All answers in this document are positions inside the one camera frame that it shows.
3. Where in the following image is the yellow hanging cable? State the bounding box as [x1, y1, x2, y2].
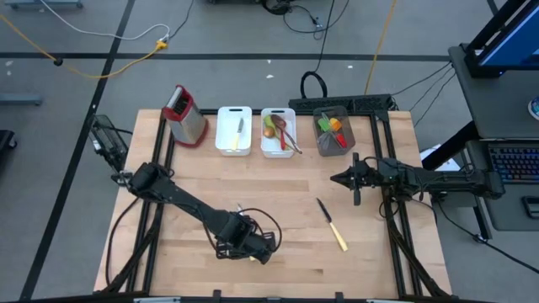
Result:
[364, 0, 398, 96]

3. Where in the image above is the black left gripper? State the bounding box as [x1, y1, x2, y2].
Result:
[216, 231, 278, 266]

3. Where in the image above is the green silicone spoon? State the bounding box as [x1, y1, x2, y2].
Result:
[263, 114, 291, 152]

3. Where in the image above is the black wire basket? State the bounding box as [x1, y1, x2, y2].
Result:
[88, 113, 130, 169]

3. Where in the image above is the thin black cable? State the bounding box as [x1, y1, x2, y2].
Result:
[391, 61, 455, 97]
[413, 72, 458, 128]

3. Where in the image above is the white floor cable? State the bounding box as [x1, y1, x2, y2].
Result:
[40, 0, 172, 43]

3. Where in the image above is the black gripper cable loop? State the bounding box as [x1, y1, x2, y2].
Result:
[237, 206, 284, 254]

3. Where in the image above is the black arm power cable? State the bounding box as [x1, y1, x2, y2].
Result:
[104, 195, 144, 288]

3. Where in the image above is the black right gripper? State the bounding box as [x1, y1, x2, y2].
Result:
[329, 151, 382, 207]

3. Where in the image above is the grey computer desk cart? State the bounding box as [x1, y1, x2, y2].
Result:
[448, 44, 539, 232]

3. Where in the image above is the grey translucent plastic bin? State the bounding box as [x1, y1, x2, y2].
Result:
[312, 104, 356, 158]

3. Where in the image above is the black cable bundle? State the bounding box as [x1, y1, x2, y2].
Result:
[260, 0, 350, 41]

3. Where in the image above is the white plastic bin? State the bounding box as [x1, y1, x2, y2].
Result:
[260, 107, 297, 159]
[215, 105, 253, 157]

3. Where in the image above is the black backlit keyboard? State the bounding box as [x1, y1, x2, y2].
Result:
[488, 142, 539, 184]

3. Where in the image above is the grey stand foot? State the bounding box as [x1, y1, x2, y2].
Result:
[3, 0, 84, 10]
[0, 94, 43, 106]

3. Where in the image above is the red spatula clear handle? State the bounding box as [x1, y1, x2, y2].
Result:
[326, 132, 349, 150]

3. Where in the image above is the white paper sheet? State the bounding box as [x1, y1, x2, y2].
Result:
[420, 144, 458, 173]

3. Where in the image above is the yellow cable with plug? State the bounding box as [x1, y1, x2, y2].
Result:
[0, 12, 169, 81]

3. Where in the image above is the steel box grater red handle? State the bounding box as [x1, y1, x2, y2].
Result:
[162, 83, 210, 149]

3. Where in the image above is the dark wooden spoon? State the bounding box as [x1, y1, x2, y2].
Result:
[270, 113, 304, 156]

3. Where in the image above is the black floor object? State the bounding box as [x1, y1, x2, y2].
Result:
[0, 129, 18, 153]

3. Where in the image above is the black coiled hanging cable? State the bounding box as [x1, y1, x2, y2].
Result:
[299, 0, 338, 100]

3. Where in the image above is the black power strip box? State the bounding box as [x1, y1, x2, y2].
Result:
[288, 94, 395, 114]

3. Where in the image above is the computer monitor blue screen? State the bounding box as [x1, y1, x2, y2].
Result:
[465, 0, 539, 79]

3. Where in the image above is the black floor cable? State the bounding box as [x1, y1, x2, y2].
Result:
[437, 201, 539, 274]

